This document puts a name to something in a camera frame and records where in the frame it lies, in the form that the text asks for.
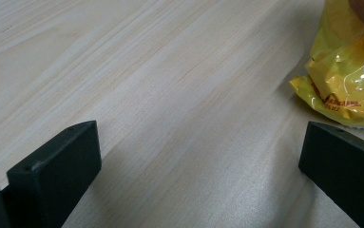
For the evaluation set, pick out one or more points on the yellow snack packet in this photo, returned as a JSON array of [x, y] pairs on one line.
[[344, 72]]

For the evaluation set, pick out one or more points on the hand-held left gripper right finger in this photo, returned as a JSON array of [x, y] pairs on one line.
[[347, 171]]

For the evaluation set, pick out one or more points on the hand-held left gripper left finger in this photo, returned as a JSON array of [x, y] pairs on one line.
[[56, 171]]

